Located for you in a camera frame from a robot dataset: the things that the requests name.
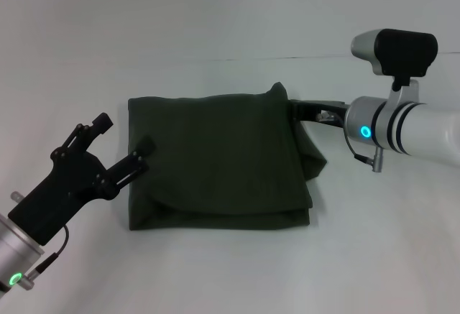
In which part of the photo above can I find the dark green shirt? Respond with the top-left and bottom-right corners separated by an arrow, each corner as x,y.
127,81 -> 328,232

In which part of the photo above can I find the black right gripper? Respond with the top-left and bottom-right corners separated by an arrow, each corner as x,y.
288,98 -> 350,131

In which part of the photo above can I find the right arm cable connector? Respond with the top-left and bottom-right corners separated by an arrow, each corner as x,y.
344,126 -> 385,172

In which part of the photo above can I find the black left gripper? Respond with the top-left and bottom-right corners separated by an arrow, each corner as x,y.
7,112 -> 157,246

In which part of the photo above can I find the silver black-faced housing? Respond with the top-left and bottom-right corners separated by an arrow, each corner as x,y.
350,28 -> 438,103

